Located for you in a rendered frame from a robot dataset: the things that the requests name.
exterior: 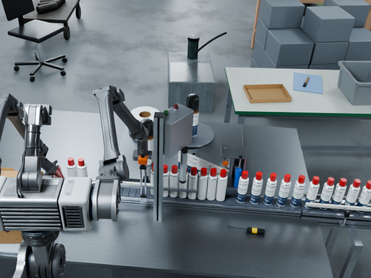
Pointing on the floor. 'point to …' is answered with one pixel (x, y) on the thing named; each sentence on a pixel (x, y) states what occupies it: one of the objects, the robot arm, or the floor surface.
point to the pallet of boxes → (311, 35)
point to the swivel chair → (32, 33)
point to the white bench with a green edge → (333, 103)
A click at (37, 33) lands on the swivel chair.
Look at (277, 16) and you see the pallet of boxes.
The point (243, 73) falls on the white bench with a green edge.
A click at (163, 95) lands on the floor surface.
